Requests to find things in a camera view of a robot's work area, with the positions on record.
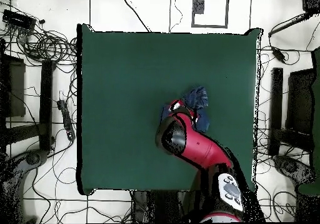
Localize grey floor socket plate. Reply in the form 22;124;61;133
192;0;206;15

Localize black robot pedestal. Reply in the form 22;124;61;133
131;190;192;223

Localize dark green table cloth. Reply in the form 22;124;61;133
76;23;263;196

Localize grey stand leg round foot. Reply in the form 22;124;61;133
272;155;316;187
2;148;49;222

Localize coiled black cable bundle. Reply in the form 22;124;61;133
14;28;78;67

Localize thick black cable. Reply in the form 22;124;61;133
267;12;313;38

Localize black hub box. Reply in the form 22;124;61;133
1;9;38;31

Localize long black floor cable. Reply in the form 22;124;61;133
122;0;153;33

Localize blue denim jeans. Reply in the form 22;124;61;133
159;85;211;134

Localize black power adapter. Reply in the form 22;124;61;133
271;46;287;63

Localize black power strip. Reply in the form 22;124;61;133
56;99;76;141

